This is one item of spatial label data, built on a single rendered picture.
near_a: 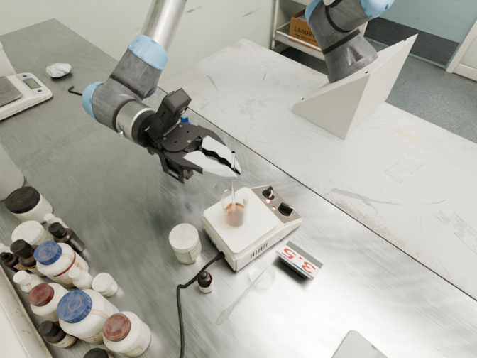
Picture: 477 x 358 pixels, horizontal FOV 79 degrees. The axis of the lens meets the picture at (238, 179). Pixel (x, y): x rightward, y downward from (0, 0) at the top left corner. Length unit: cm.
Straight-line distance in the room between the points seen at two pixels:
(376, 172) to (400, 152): 12
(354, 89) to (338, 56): 15
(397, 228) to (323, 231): 18
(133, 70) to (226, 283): 46
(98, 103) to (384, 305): 69
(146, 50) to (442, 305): 77
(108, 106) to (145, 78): 9
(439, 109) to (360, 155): 208
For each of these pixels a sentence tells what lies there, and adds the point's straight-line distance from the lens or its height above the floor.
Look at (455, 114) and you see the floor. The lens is 297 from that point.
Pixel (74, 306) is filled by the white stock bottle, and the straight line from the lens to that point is 56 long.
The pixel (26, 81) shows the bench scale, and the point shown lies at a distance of 131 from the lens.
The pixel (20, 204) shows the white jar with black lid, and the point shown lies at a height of 97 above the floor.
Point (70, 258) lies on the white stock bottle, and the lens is 66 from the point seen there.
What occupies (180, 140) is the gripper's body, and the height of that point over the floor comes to 117.
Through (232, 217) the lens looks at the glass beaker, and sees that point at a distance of 56.
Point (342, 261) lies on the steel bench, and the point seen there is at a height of 90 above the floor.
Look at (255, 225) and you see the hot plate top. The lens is 60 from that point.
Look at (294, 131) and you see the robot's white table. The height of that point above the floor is 90.
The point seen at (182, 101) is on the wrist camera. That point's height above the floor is 124.
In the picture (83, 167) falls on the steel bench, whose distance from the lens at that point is 91.
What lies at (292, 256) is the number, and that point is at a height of 92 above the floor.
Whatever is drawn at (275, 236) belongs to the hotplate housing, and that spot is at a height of 95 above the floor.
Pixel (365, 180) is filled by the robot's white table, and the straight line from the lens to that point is 85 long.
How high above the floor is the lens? 151
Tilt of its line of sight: 52 degrees down
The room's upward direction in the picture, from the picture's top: straight up
